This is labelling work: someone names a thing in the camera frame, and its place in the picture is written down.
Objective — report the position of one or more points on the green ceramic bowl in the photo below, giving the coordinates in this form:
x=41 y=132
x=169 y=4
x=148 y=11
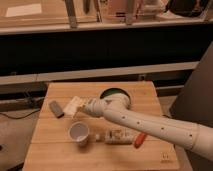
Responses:
x=111 y=92

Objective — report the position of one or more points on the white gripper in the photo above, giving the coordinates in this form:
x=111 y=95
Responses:
x=92 y=107

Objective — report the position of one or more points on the grey rectangular block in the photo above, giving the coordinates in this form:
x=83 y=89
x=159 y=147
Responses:
x=56 y=109

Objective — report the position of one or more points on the white sponge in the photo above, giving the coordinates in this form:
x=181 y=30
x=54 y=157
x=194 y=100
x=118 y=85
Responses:
x=72 y=106

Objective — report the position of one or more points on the white paper cup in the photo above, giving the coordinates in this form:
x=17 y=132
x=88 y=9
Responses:
x=79 y=133

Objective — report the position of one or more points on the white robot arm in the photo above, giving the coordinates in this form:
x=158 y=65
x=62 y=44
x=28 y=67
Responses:
x=115 y=108

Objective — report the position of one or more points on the dark angled panel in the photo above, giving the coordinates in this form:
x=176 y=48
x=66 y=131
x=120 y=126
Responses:
x=195 y=103

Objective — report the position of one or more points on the white labelled bottle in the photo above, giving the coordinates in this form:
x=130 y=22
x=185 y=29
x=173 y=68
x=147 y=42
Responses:
x=115 y=137

